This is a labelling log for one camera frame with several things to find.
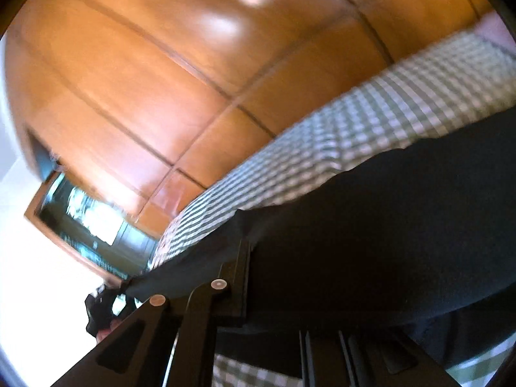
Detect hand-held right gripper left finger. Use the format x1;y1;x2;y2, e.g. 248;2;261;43
48;241;253;387

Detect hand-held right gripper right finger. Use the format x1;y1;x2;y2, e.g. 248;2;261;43
299;328;448;387

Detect black pants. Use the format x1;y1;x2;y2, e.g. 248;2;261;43
121;107;516;376

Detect wooden framed window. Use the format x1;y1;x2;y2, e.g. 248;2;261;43
24;129;164;287

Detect green checkered bed sheet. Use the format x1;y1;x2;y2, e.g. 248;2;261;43
151;30;516;387

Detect wooden wardrobe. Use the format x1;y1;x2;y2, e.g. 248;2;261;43
4;0;494;243

